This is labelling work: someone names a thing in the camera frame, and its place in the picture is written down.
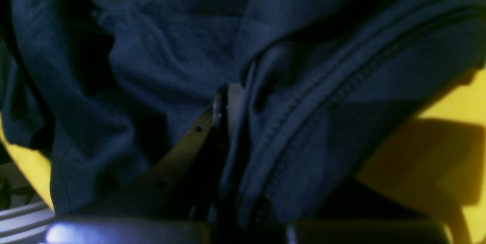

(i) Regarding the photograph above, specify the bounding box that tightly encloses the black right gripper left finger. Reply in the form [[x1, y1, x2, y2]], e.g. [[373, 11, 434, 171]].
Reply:
[[45, 88, 229, 244]]

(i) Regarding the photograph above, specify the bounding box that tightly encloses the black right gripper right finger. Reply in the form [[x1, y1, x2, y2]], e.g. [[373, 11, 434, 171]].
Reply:
[[228, 82, 452, 244]]

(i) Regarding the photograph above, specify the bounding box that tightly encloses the dark navy T-shirt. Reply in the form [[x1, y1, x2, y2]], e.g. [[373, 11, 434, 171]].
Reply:
[[1, 0, 485, 232]]

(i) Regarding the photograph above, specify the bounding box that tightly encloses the yellow table cloth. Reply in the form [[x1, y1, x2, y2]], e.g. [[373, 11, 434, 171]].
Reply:
[[0, 67, 486, 244]]

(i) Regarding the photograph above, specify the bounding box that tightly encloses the aluminium frame rail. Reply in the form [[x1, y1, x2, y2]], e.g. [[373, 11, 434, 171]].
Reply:
[[0, 162, 55, 244]]

